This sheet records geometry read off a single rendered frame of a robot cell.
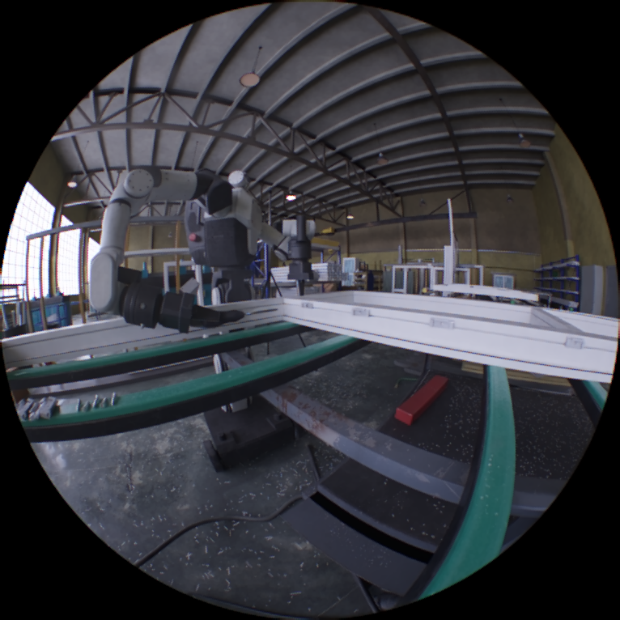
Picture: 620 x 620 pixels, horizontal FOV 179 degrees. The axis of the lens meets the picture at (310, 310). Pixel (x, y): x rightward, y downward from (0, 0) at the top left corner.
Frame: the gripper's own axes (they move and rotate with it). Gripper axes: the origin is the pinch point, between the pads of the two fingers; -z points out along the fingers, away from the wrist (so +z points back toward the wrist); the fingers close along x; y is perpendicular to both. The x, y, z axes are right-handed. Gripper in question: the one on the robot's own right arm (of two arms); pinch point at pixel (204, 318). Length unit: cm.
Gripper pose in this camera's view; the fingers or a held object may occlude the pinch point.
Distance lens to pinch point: 45.2
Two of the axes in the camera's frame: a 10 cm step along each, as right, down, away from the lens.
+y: 1.0, 8.9, -4.5
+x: -5.8, 4.2, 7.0
